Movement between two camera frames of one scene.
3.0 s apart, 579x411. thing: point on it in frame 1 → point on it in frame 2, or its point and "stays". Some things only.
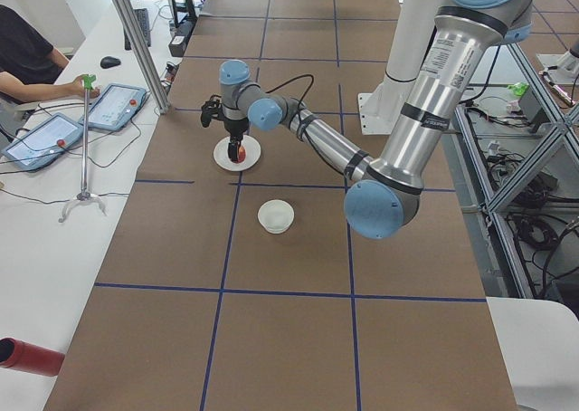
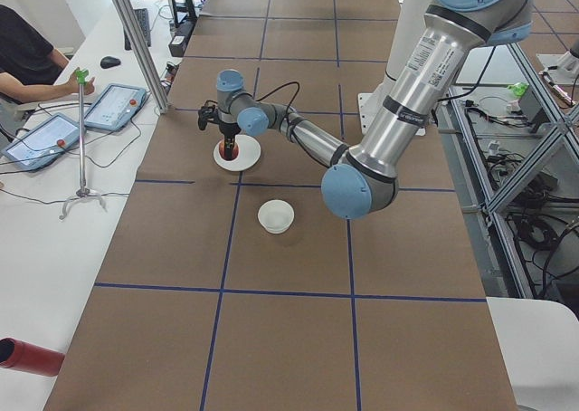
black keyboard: (142, 18) stays
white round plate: (252, 154) stays
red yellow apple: (242, 154) → (223, 151)
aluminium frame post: (137, 42) stays
